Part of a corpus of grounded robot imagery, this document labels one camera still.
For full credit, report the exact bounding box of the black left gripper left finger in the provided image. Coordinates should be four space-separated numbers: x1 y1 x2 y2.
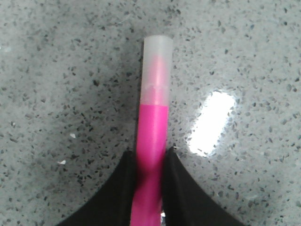
58 151 136 226

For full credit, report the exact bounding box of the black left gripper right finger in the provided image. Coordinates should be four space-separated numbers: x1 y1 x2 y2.
162 147 243 226

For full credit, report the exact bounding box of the pink highlighter pen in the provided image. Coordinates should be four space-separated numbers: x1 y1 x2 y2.
130 35 173 226

